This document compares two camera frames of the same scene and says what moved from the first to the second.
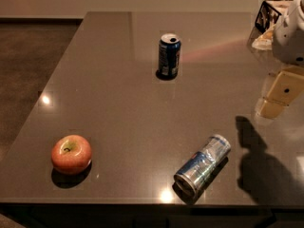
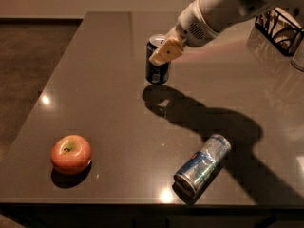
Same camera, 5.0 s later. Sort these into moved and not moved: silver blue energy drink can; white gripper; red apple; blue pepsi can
Moved: blue pepsi can; white gripper
Not moved: silver blue energy drink can; red apple
